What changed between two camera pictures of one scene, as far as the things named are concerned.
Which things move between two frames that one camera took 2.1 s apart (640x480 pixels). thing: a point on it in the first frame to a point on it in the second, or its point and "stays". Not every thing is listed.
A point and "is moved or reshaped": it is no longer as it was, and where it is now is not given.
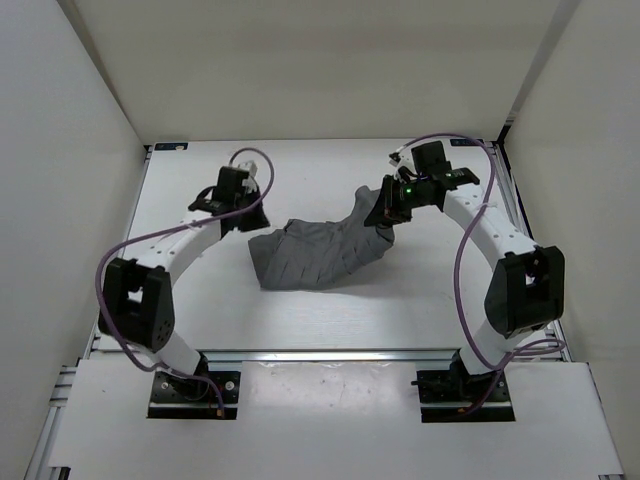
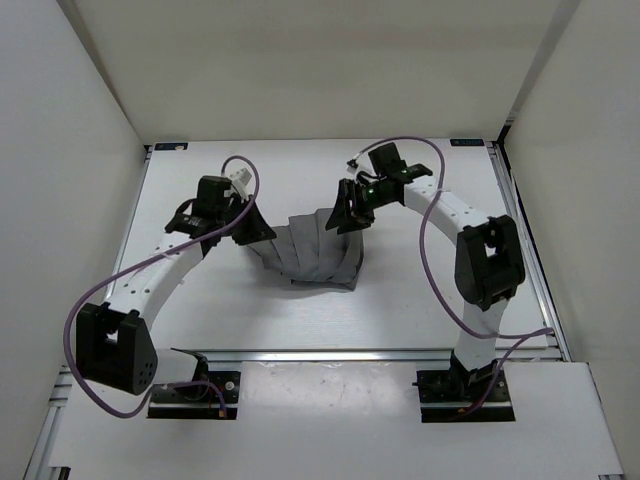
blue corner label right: (464, 142) stays
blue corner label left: (173, 146) stays
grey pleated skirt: (299, 254) is moved or reshaped
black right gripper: (385, 210) to (342, 216)
